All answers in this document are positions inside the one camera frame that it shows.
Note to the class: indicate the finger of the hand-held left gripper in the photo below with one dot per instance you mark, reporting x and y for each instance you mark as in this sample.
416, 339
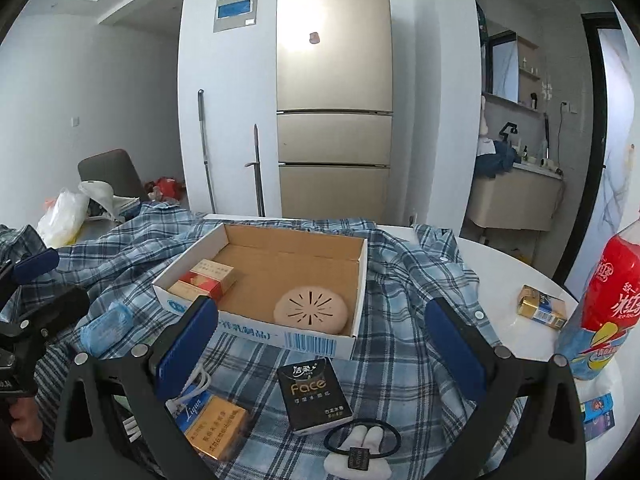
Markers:
50, 306
36, 262

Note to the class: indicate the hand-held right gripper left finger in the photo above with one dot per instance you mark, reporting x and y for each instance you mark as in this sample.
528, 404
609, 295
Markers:
192, 345

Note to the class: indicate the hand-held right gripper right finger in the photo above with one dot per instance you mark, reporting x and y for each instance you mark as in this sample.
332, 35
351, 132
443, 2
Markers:
452, 350

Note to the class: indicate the blue tissue pack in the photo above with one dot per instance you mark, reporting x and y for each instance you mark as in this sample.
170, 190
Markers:
106, 324

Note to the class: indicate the orange cigarette pack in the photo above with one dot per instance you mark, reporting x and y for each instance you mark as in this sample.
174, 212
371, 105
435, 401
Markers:
215, 425

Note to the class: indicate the gold and blue cigarette pack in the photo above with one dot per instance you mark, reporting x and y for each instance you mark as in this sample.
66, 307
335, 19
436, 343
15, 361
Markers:
542, 307

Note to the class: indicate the cardboard box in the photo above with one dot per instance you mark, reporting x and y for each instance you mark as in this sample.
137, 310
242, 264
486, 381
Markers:
280, 265

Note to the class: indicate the black tissue pack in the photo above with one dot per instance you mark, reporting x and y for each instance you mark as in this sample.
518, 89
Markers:
315, 392

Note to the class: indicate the person's left hand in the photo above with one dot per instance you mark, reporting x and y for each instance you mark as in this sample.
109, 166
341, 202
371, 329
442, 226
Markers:
22, 425

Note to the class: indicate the translucent plastic bag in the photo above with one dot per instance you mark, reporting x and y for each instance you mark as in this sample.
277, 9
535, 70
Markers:
62, 215

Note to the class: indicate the red cigarette pack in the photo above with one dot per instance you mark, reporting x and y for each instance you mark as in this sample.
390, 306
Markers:
202, 280

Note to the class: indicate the blue plaid tablecloth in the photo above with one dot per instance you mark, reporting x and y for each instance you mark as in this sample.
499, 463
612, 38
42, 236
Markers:
400, 310

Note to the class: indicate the white plastic bag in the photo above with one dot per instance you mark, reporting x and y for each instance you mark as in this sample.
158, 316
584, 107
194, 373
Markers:
107, 197

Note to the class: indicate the grey chair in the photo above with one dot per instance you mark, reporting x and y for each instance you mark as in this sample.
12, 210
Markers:
112, 170

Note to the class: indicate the pink round vented disc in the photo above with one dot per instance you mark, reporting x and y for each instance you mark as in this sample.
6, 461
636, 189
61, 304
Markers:
312, 310

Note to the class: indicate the red bag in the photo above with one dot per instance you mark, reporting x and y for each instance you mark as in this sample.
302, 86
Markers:
167, 187

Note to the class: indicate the small blue snack packet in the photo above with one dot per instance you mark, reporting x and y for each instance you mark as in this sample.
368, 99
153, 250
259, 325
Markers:
597, 414

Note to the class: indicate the beige sink cabinet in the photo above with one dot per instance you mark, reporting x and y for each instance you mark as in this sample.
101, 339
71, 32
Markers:
515, 200

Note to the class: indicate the red soda bottle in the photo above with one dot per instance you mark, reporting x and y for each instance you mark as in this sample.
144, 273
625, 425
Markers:
607, 300

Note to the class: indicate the blue cloth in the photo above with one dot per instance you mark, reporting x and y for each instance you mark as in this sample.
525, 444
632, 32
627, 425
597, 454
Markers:
495, 160

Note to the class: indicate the gold refrigerator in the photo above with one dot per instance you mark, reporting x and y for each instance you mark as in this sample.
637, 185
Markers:
334, 110

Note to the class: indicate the bathroom mirror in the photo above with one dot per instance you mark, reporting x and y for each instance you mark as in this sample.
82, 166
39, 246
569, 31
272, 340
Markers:
502, 67

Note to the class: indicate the frosted glass door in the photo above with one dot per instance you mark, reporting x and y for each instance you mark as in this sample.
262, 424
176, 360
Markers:
612, 110

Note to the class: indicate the grey electrical panel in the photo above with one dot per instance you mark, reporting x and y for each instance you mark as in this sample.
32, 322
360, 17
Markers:
236, 2

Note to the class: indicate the pink fridge magnet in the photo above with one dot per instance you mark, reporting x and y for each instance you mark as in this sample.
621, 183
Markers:
314, 38

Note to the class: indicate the wall socket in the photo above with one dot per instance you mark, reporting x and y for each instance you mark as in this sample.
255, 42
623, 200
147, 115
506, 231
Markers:
567, 107

